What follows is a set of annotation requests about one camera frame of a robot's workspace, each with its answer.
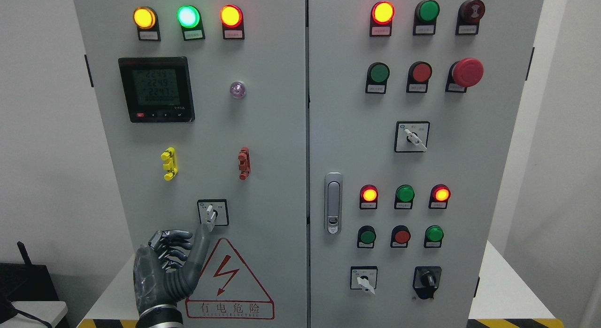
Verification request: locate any red push button upper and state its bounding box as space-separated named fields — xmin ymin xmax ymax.
xmin=406 ymin=61 xmax=433 ymax=94

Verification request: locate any red emergency stop button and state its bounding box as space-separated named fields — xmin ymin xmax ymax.
xmin=445 ymin=57 xmax=484 ymax=93

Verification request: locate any white box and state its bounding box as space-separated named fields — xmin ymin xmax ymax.
xmin=0 ymin=301 xmax=68 ymax=328

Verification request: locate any grey cabinet door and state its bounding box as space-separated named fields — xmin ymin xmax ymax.
xmin=74 ymin=0 xmax=307 ymax=328
xmin=308 ymin=0 xmax=544 ymax=328

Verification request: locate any green lit indicator light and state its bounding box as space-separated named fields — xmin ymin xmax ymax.
xmin=177 ymin=5 xmax=205 ymax=41

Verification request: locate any black rotary knob switch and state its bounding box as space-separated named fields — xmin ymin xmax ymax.
xmin=413 ymin=266 xmax=442 ymax=300

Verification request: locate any dark red buzzer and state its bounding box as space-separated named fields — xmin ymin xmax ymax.
xmin=455 ymin=0 xmax=485 ymax=35

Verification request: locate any grey right cabinet door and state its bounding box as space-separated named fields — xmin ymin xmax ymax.
xmin=308 ymin=0 xmax=544 ymax=328

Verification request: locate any green push button upper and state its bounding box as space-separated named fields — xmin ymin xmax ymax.
xmin=365 ymin=62 xmax=390 ymax=94

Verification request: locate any yellow indicator light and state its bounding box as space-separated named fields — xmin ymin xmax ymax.
xmin=132 ymin=6 xmax=161 ymax=41

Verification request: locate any red lit indicator top right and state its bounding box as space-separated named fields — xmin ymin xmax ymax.
xmin=369 ymin=1 xmax=395 ymax=37

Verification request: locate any grey left cabinet door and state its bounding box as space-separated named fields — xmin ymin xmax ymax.
xmin=74 ymin=0 xmax=307 ymax=328

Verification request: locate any white rotary selector switch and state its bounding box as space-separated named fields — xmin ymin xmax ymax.
xmin=393 ymin=121 xmax=430 ymax=153
xmin=350 ymin=266 xmax=378 ymax=295
xmin=197 ymin=199 xmax=230 ymax=232

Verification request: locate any red lit indicator lower left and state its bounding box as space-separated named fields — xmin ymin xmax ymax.
xmin=359 ymin=184 xmax=378 ymax=210

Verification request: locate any bright green push button lower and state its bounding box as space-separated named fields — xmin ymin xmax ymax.
xmin=424 ymin=225 xmax=444 ymax=248

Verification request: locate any red lit indicator lower right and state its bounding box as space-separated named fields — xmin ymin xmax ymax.
xmin=428 ymin=184 xmax=451 ymax=210

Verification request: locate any green indicator lower middle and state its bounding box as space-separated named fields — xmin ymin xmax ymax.
xmin=393 ymin=184 xmax=415 ymax=210

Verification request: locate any black digital power meter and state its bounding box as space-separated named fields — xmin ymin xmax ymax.
xmin=118 ymin=56 xmax=195 ymax=123

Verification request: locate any green indicator top right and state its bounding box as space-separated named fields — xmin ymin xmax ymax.
xmin=413 ymin=0 xmax=440 ymax=35

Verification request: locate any silver door latch handle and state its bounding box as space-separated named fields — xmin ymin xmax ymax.
xmin=324 ymin=172 xmax=343 ymax=234

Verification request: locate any red electric danger warning sticker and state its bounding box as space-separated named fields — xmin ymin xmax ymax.
xmin=185 ymin=237 xmax=275 ymax=320

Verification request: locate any red push button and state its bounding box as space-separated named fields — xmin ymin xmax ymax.
xmin=406 ymin=61 xmax=433 ymax=94
xmin=389 ymin=225 xmax=411 ymax=248

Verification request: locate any red lit indicator light left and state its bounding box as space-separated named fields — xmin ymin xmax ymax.
xmin=220 ymin=4 xmax=245 ymax=40

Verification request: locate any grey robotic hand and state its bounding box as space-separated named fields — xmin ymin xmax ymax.
xmin=133 ymin=224 xmax=211 ymax=316

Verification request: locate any red plastic terminal clip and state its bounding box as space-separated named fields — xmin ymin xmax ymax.
xmin=238 ymin=147 xmax=251 ymax=181

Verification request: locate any yellow plastic terminal clip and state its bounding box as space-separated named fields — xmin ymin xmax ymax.
xmin=160 ymin=147 xmax=178 ymax=181

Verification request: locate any black router with antenna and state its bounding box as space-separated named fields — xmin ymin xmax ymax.
xmin=0 ymin=242 xmax=59 ymax=302

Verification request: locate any red push button lower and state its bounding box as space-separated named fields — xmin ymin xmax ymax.
xmin=389 ymin=225 xmax=411 ymax=248

